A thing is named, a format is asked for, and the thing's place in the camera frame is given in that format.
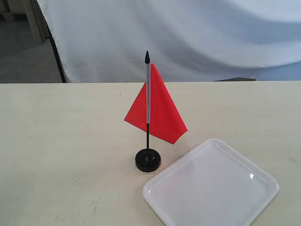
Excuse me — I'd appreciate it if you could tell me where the red flag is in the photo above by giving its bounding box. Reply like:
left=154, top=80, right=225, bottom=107
left=124, top=51, right=188, bottom=149

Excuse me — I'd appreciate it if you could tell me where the black round flag base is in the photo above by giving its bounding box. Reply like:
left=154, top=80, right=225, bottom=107
left=135, top=148, right=161, bottom=173

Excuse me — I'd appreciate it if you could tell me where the white backdrop cloth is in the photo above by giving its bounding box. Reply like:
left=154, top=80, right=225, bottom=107
left=38, top=0, right=301, bottom=82

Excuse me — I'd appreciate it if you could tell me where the white plastic tray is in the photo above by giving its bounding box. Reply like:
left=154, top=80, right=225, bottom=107
left=143, top=139, right=279, bottom=226

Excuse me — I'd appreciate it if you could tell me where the black backdrop stand pole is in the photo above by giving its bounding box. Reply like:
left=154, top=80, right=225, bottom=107
left=48, top=27, right=67, bottom=83

